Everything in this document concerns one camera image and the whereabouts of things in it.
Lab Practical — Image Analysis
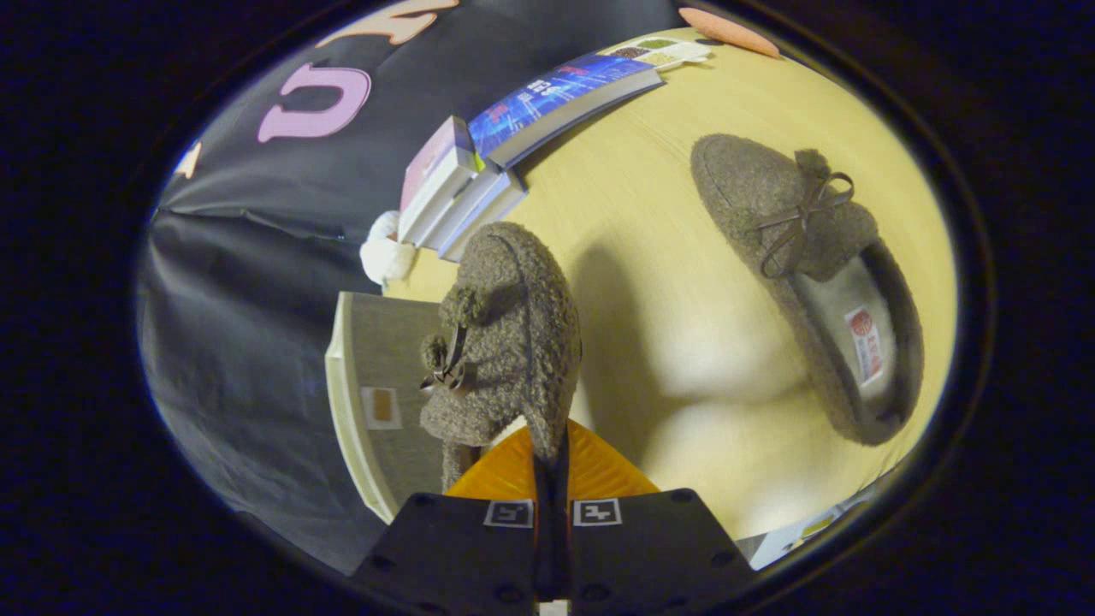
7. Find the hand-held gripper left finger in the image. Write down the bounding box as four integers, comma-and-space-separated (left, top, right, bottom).
349, 426, 553, 615

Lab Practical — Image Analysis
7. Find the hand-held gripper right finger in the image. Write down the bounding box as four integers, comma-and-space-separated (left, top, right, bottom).
553, 418, 759, 615

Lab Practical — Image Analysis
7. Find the grey storage box cream rim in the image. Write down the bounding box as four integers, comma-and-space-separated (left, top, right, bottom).
324, 291, 456, 524

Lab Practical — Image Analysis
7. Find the grey fuzzy shoe with bow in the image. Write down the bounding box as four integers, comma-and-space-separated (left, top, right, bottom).
418, 222, 583, 494
690, 133, 926, 447

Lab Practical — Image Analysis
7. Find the white and blue flat object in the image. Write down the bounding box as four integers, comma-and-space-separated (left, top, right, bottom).
736, 486, 884, 572

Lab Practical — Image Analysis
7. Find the white plush toy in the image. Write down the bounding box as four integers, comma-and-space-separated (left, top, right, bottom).
358, 210, 421, 288

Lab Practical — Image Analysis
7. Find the white book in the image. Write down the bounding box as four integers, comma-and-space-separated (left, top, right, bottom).
419, 164, 514, 254
436, 171, 530, 263

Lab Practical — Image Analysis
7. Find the black backdrop cloth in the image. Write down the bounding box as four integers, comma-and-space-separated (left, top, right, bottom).
135, 0, 685, 576

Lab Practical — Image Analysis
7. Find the pink cover book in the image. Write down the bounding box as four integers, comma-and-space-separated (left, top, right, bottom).
399, 115, 485, 246

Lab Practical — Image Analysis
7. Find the blue cover book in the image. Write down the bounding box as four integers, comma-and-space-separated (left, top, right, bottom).
467, 53, 667, 171

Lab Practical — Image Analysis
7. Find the white card with colour samples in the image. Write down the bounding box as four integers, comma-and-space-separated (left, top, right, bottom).
602, 37, 713, 72

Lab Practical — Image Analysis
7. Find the orange oval pad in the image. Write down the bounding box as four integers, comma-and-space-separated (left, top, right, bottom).
678, 7, 782, 60

